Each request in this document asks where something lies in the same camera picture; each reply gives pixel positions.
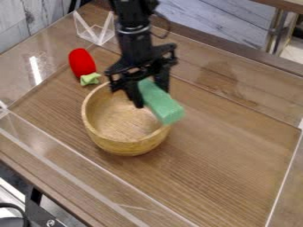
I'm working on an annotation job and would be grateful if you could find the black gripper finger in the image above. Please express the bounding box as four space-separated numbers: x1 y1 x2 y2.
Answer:
124 80 144 109
154 67 171 92

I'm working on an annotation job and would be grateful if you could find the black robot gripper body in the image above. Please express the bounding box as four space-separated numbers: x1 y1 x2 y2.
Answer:
103 26 179 93

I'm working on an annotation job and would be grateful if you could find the green foam block stick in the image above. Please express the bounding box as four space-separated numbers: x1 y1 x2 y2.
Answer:
139 79 184 125

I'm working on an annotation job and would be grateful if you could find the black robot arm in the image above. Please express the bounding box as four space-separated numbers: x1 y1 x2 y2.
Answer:
105 0 178 108

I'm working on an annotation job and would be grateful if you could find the brown wooden bowl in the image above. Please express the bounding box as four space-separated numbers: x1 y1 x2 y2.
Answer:
80 82 171 156

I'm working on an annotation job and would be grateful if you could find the red plush strawberry toy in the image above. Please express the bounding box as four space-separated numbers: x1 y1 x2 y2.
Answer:
68 48 100 86

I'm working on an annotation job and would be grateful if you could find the wooden chair in background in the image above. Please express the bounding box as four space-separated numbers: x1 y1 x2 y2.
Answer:
252 0 303 55

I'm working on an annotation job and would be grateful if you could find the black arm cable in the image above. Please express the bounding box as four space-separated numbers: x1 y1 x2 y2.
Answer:
151 12 172 40

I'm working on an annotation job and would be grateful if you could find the black cable under table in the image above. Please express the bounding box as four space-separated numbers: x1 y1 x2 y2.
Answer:
0 202 33 227

